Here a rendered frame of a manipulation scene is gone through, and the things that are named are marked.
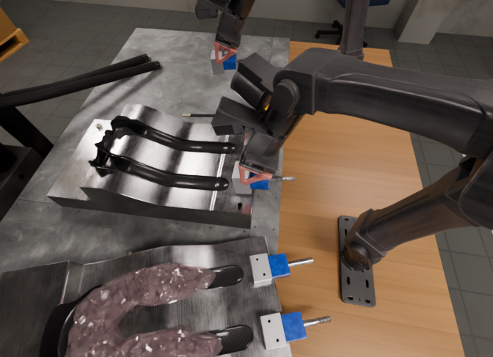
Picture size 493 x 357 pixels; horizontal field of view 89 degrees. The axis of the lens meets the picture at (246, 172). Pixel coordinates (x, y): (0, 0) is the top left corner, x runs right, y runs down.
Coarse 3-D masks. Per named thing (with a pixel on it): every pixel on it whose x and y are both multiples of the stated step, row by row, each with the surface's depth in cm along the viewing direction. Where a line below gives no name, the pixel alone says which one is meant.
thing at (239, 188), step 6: (234, 168) 54; (234, 174) 53; (246, 174) 52; (252, 174) 54; (234, 180) 53; (264, 180) 52; (270, 180) 54; (276, 180) 54; (288, 180) 53; (294, 180) 53; (234, 186) 54; (240, 186) 54; (246, 186) 54; (252, 186) 54; (258, 186) 53; (264, 186) 53; (240, 192) 55; (246, 192) 55
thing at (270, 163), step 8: (264, 128) 42; (288, 136) 43; (272, 144) 43; (280, 144) 44; (248, 152) 44; (272, 152) 45; (248, 160) 43; (256, 160) 44; (264, 160) 45; (272, 160) 46; (264, 168) 44; (272, 168) 44
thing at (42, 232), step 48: (144, 48) 105; (192, 48) 105; (240, 48) 105; (288, 48) 105; (96, 96) 88; (144, 96) 88; (192, 96) 88; (0, 240) 60; (48, 240) 60; (96, 240) 60; (144, 240) 60; (192, 240) 60
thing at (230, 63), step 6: (222, 54) 77; (234, 54) 78; (228, 60) 77; (234, 60) 77; (240, 60) 78; (216, 66) 78; (222, 66) 77; (228, 66) 78; (234, 66) 78; (216, 72) 79; (222, 72) 79
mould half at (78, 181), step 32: (96, 128) 72; (160, 128) 65; (192, 128) 69; (160, 160) 61; (192, 160) 63; (224, 160) 62; (64, 192) 61; (96, 192) 55; (128, 192) 55; (160, 192) 58; (192, 192) 58; (224, 192) 57; (224, 224) 61
